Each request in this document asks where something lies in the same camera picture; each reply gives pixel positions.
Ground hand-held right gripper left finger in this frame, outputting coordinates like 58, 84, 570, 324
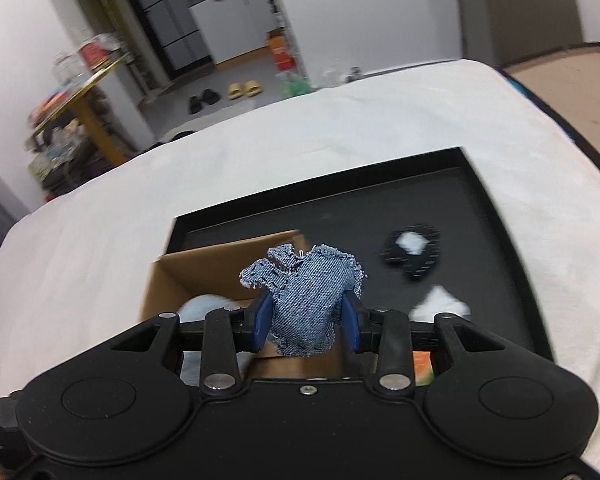
109, 291, 272, 394

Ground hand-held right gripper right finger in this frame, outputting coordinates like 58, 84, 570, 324
340, 290, 514, 394

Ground blue denim soft toy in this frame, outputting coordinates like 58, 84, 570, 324
238, 243, 367, 358

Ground brown cardboard box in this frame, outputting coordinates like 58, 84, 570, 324
139, 230, 351, 381

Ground watermelon slice soft toy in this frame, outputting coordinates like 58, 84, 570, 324
412, 351, 437, 386

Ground black tray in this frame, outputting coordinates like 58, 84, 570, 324
166, 146, 556, 386

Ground light blue plush toy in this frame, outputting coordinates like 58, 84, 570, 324
178, 293, 237, 386

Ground green plastic bag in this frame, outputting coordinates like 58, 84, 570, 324
279, 72, 312, 97

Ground orange box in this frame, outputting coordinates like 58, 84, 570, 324
265, 30, 297, 72

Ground white cabinet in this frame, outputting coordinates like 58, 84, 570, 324
187, 0, 283, 67

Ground red box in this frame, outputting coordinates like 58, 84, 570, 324
77, 42, 107, 67

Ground black framed glass door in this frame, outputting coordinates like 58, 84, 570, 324
114, 0, 215, 80

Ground grey upholstered panel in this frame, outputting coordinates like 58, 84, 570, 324
459, 0, 584, 67

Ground yellow frame shelf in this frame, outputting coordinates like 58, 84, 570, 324
26, 51, 137, 197

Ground brown board with dark frame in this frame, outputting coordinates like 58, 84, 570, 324
501, 41, 600, 162

